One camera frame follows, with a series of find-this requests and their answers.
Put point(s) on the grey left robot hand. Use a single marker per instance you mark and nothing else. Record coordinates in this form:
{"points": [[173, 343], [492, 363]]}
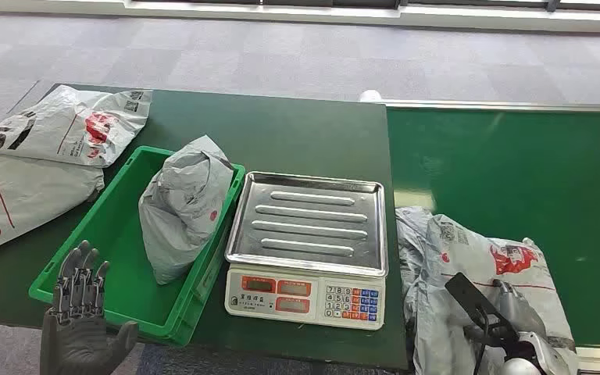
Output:
{"points": [[80, 336]]}

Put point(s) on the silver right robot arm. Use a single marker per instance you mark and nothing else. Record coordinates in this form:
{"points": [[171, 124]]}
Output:
{"points": [[535, 357]]}

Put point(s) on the large grey bag red line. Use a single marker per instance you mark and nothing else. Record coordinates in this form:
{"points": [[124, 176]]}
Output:
{"points": [[25, 196]]}

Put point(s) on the green plastic crate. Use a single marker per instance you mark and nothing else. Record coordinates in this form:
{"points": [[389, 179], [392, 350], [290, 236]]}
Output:
{"points": [[113, 259]]}

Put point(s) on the narrow grey courier bag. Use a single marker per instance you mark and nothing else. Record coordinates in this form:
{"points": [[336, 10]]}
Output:
{"points": [[410, 243]]}

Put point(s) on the green conveyor belt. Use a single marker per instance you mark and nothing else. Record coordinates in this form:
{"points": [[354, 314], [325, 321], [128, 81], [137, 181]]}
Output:
{"points": [[512, 165]]}

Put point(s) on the crumpled plain grey courier bag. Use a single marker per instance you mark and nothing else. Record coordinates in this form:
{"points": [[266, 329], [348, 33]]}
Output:
{"points": [[183, 212]]}

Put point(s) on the white round roller cap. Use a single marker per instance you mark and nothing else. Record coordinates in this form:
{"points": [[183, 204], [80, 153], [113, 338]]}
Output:
{"points": [[370, 96]]}

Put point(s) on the grey courier bag black lettering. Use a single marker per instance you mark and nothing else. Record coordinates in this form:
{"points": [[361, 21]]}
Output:
{"points": [[62, 129]]}

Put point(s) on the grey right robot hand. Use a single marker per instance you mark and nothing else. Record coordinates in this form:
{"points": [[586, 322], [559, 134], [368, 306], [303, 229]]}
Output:
{"points": [[520, 310]]}

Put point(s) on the grey courier bag red logo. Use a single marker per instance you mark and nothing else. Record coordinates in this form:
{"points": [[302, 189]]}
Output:
{"points": [[476, 248]]}

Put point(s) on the steel weighing pan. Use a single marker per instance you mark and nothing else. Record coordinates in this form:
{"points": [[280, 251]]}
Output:
{"points": [[308, 222]]}

